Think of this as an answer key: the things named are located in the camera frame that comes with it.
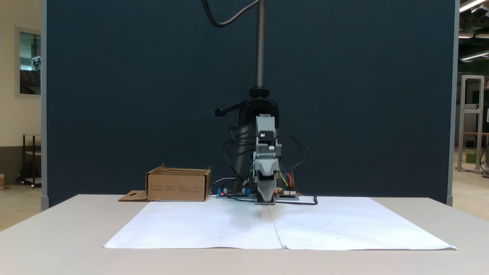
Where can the green bin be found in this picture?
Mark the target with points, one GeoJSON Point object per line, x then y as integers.
{"type": "Point", "coordinates": [471, 157]}

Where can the blue circuit board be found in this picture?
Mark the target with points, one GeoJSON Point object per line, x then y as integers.
{"type": "Point", "coordinates": [233, 194]}

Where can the wall window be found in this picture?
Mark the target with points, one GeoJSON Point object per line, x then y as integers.
{"type": "Point", "coordinates": [29, 65]}

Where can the aluminium profile frame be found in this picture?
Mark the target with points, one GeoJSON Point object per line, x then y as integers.
{"type": "Point", "coordinates": [463, 114]}

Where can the circuit board in grey frame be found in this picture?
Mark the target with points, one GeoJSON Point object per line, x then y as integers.
{"type": "Point", "coordinates": [286, 196]}

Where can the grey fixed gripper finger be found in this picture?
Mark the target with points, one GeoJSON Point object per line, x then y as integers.
{"type": "Point", "coordinates": [258, 187]}

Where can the black shelf cart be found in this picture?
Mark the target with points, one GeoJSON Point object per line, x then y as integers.
{"type": "Point", "coordinates": [30, 135]}

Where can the dark blue partition panel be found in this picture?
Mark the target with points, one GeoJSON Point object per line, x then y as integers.
{"type": "Point", "coordinates": [133, 95]}

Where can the ceiling strip light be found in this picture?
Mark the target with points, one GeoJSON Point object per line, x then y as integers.
{"type": "Point", "coordinates": [471, 4]}
{"type": "Point", "coordinates": [465, 35]}
{"type": "Point", "coordinates": [475, 56]}

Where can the black clamp camera stand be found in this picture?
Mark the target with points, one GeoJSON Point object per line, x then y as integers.
{"type": "Point", "coordinates": [260, 57]}

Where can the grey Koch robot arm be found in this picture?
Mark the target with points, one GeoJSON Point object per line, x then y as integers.
{"type": "Point", "coordinates": [265, 122]}

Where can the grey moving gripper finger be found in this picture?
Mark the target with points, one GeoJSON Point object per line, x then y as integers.
{"type": "Point", "coordinates": [273, 187]}

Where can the brown cardboard box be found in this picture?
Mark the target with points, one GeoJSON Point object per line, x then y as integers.
{"type": "Point", "coordinates": [175, 187]}

